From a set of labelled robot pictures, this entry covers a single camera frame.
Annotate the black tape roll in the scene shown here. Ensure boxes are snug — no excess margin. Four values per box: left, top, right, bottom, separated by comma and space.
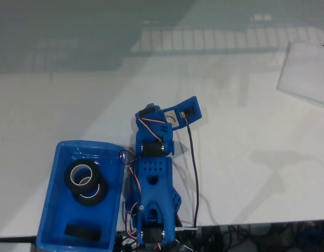
63, 158, 102, 194
64, 223, 102, 242
72, 180, 110, 207

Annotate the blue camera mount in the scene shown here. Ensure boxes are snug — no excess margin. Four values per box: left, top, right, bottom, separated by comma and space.
161, 95, 204, 131

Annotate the white paper pad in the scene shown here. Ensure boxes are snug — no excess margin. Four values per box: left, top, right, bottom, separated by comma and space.
276, 41, 324, 107

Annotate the black tape roll, white core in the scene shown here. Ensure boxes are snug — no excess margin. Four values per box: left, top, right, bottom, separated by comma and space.
72, 180, 110, 207

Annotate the red white black servo wire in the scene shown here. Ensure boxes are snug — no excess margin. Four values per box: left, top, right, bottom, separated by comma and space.
139, 117, 168, 142
118, 149, 142, 202

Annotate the blue plastic bin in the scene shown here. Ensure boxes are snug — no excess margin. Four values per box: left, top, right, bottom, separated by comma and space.
35, 140, 126, 252

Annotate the black tape roll on edge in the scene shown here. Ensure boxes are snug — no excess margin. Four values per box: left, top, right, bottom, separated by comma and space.
64, 223, 102, 242

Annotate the black camera cable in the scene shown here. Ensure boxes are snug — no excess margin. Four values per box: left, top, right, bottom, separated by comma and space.
181, 115, 200, 228

